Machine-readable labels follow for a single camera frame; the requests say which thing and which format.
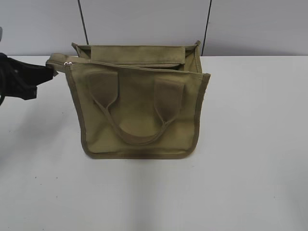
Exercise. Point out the olive yellow canvas bag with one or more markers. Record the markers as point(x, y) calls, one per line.
point(136, 102)

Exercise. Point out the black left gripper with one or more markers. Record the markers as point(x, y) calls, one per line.
point(16, 78)

